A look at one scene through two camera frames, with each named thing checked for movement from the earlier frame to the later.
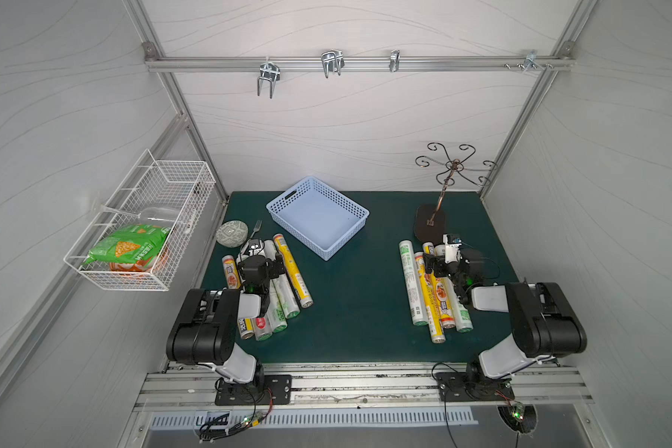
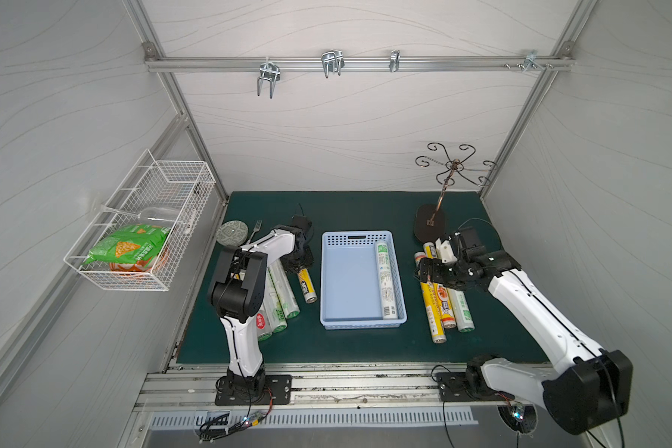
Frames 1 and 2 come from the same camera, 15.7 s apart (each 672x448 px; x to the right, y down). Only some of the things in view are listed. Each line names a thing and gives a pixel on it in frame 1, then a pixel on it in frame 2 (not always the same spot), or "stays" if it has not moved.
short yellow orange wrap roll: x=441 y=292 stays
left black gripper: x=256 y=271 to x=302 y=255
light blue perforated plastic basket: x=318 y=216 to x=350 y=295
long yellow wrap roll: x=434 y=322 stays
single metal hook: x=394 y=60 stays
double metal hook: x=269 y=72 stays
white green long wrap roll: x=413 y=284 to x=385 y=281
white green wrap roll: x=280 y=285 stays
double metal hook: x=332 y=61 stays
